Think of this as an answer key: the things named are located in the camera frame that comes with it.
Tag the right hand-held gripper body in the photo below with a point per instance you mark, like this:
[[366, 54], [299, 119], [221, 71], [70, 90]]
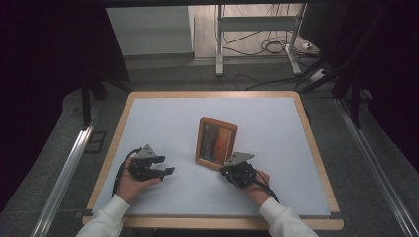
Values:
[[240, 173]]

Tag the white power strip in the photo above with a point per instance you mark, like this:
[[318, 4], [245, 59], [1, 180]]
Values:
[[318, 75]]

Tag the black metal stand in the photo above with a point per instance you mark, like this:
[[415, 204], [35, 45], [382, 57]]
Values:
[[355, 105], [86, 105]]

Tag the white table mat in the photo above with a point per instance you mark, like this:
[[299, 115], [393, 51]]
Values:
[[164, 125]]

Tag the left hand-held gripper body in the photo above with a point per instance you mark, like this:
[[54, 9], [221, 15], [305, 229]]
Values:
[[142, 168]]

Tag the person's left hand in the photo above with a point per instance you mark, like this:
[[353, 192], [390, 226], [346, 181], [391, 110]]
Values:
[[130, 189]]

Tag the person's right hand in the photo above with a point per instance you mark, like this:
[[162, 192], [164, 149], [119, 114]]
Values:
[[258, 189]]

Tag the white metal desk frame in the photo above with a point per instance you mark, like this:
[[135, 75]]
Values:
[[257, 23]]

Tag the wooden picture frame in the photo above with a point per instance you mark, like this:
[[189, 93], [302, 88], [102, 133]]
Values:
[[215, 143]]

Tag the aluminium rail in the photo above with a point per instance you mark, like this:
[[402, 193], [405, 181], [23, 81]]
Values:
[[375, 161], [66, 174]]

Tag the dark floor grate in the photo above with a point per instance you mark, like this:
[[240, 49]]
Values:
[[95, 141]]

